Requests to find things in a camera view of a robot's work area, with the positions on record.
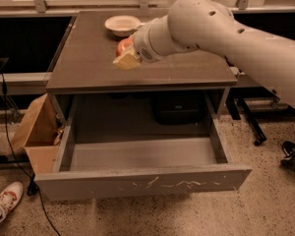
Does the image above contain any black floor cable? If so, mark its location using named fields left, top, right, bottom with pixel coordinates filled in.
left=1, top=73, right=62, bottom=236

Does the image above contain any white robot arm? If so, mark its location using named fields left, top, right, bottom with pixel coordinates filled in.
left=113, top=0, right=295, bottom=109

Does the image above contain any black stand leg with caster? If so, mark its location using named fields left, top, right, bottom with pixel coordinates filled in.
left=226, top=93, right=266, bottom=147

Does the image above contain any brown paper bag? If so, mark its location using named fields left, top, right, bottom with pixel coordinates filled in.
left=11, top=93, right=60, bottom=174

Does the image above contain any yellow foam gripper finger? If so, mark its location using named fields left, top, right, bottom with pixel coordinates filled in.
left=113, top=46, right=142, bottom=70

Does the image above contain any black and white shoe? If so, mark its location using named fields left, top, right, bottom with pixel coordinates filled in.
left=280, top=141, right=295, bottom=172

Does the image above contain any black box under counter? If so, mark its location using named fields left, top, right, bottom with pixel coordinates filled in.
left=150, top=90, right=207, bottom=125

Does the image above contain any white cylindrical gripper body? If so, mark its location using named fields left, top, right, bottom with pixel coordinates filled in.
left=133, top=23, right=162, bottom=63

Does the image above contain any white bowl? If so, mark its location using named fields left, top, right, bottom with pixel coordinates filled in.
left=104, top=15, right=142, bottom=37

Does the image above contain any open grey top drawer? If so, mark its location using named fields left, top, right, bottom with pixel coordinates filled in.
left=35, top=94, right=252, bottom=201

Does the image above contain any white and red sneaker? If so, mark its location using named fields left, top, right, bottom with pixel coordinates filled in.
left=0, top=182, right=23, bottom=213

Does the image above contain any red apple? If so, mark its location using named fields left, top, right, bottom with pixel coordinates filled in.
left=116, top=36, right=134, bottom=56

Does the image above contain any grey cabinet counter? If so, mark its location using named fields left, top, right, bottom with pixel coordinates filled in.
left=45, top=8, right=238, bottom=127

